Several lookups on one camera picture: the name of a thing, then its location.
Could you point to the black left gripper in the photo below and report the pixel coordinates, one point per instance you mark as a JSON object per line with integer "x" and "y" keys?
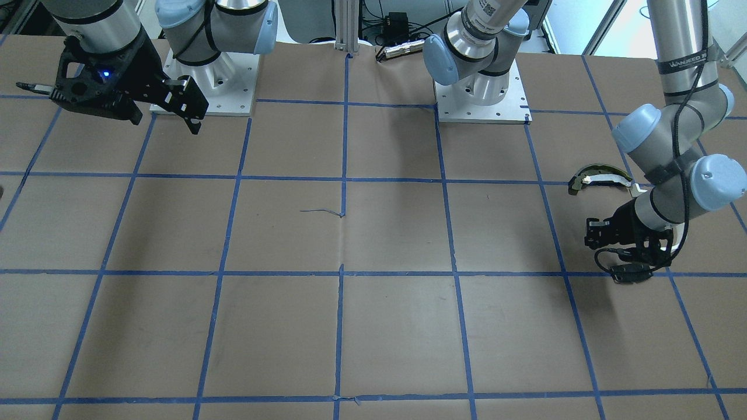
{"x": 625, "y": 225}

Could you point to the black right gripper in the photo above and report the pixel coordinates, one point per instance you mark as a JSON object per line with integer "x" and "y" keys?
{"x": 142, "y": 71}

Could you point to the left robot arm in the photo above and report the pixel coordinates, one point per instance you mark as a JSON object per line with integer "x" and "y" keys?
{"x": 479, "y": 40}

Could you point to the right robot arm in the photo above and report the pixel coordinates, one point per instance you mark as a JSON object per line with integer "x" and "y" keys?
{"x": 198, "y": 31}

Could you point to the small black plastic part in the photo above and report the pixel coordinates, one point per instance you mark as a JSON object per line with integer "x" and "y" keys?
{"x": 630, "y": 273}

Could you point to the dark green curved part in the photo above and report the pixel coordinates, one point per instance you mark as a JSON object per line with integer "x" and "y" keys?
{"x": 598, "y": 175}

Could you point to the white semicircular bracket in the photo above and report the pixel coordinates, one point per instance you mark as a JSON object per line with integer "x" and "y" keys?
{"x": 659, "y": 209}

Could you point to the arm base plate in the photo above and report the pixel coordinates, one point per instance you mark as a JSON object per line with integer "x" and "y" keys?
{"x": 484, "y": 99}
{"x": 229, "y": 83}

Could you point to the aluminium frame post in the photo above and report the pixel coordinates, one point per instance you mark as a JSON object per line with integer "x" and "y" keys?
{"x": 347, "y": 25}

